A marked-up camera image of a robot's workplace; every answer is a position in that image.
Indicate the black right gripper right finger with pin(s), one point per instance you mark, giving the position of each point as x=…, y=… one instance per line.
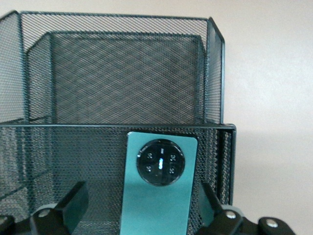
x=207, y=208

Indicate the green phone round camera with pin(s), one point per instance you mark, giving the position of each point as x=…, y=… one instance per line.
x=156, y=205

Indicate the black mesh two-tier organizer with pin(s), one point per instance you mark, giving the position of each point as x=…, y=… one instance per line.
x=110, y=80

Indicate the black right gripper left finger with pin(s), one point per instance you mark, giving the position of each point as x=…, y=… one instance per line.
x=73, y=205

